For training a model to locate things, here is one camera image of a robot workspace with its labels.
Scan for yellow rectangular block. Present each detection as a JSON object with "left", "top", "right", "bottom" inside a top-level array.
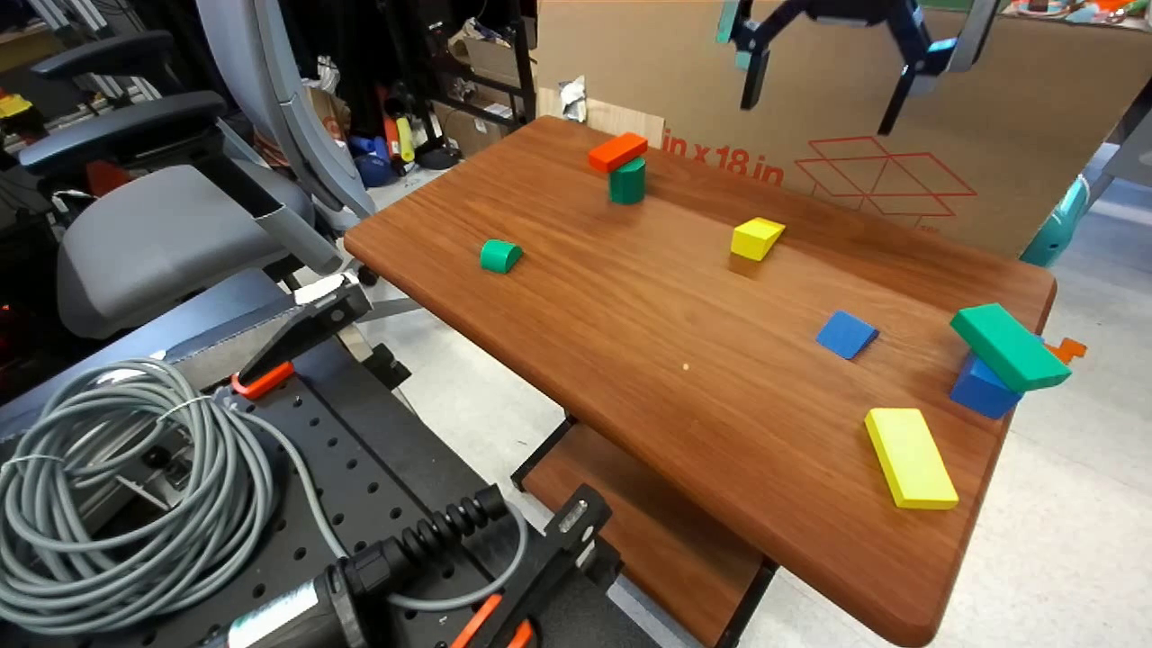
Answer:
[{"left": 862, "top": 405, "right": 965, "bottom": 514}]

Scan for black cable connector plug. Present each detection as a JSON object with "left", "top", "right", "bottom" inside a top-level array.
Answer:
[{"left": 227, "top": 481, "right": 516, "bottom": 648}]

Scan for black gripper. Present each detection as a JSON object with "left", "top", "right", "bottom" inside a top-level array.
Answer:
[{"left": 717, "top": 0, "right": 965, "bottom": 139}]

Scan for green rectangular block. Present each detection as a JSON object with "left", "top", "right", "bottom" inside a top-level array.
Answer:
[{"left": 947, "top": 299, "right": 1078, "bottom": 395}]

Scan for small green block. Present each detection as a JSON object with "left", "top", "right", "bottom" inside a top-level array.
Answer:
[{"left": 474, "top": 239, "right": 525, "bottom": 277}]

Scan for teal plastic object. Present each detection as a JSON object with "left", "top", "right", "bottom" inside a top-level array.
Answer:
[{"left": 1020, "top": 173, "right": 1095, "bottom": 269}]

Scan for gray curved chair back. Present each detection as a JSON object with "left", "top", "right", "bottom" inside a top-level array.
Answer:
[{"left": 196, "top": 0, "right": 377, "bottom": 234}]

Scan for wooden table lower shelf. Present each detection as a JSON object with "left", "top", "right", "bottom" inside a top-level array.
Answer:
[{"left": 510, "top": 419, "right": 777, "bottom": 648}]

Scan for yellow wedge block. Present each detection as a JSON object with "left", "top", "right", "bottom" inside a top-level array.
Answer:
[{"left": 726, "top": 214, "right": 788, "bottom": 267}]

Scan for green cylinder block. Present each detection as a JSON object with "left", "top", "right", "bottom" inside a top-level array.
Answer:
[{"left": 606, "top": 157, "right": 652, "bottom": 210}]

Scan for blue flat square block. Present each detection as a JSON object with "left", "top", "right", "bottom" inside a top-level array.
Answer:
[{"left": 815, "top": 311, "right": 882, "bottom": 365}]

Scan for coiled gray cable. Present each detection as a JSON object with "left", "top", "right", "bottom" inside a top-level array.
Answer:
[{"left": 0, "top": 358, "right": 534, "bottom": 642}]

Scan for black clamp orange handle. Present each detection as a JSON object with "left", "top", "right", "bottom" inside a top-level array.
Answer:
[
  {"left": 227, "top": 267, "right": 376, "bottom": 407},
  {"left": 447, "top": 481, "right": 616, "bottom": 648}
]

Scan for large cardboard box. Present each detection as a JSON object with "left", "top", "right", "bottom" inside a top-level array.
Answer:
[{"left": 534, "top": 0, "right": 1152, "bottom": 261}]

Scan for brown cardboard boxes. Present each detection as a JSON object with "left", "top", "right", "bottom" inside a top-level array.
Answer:
[{"left": 430, "top": 18, "right": 542, "bottom": 157}]

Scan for gray office chair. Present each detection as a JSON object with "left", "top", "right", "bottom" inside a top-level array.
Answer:
[{"left": 0, "top": 30, "right": 353, "bottom": 346}]

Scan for blue cube block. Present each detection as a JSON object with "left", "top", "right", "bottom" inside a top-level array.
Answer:
[{"left": 947, "top": 354, "right": 1023, "bottom": 420}]

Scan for blue object on floor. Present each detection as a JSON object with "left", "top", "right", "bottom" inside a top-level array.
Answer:
[{"left": 347, "top": 135, "right": 402, "bottom": 192}]

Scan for orange rectangular block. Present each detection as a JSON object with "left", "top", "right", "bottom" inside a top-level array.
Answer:
[{"left": 585, "top": 135, "right": 652, "bottom": 175}]

